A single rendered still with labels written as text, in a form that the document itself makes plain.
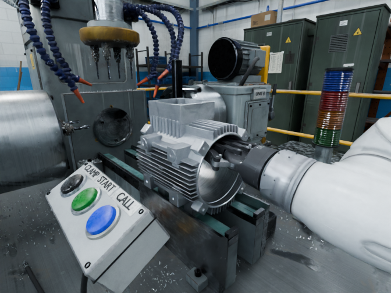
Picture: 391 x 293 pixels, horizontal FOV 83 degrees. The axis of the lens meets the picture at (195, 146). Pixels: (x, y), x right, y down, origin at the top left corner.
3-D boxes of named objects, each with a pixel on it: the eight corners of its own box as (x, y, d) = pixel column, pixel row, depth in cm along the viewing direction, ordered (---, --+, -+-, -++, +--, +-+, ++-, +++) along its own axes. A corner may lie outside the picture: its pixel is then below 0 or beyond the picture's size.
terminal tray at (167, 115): (148, 130, 54) (146, 100, 52) (182, 124, 61) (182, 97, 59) (180, 140, 46) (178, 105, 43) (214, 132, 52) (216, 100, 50)
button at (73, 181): (66, 194, 30) (56, 185, 29) (85, 178, 31) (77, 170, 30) (72, 203, 27) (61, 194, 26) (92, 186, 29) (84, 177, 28)
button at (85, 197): (77, 210, 26) (66, 201, 25) (98, 192, 27) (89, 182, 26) (85, 222, 24) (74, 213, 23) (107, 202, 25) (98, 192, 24)
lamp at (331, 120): (311, 127, 57) (314, 109, 56) (320, 124, 61) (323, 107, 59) (337, 131, 53) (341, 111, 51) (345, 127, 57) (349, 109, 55)
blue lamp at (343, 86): (317, 90, 54) (320, 71, 53) (326, 89, 58) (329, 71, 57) (345, 92, 50) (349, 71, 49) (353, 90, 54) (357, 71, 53)
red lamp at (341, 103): (314, 109, 56) (317, 90, 54) (323, 107, 59) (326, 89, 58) (341, 111, 51) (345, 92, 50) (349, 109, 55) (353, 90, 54)
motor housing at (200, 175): (138, 192, 56) (131, 117, 50) (194, 171, 68) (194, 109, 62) (191, 231, 42) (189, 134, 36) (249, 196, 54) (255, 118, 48)
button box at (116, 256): (68, 216, 32) (41, 193, 29) (108, 182, 35) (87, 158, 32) (118, 299, 20) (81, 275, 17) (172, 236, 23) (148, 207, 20)
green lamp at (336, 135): (308, 143, 58) (311, 127, 57) (317, 139, 62) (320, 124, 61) (334, 149, 54) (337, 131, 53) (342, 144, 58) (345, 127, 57)
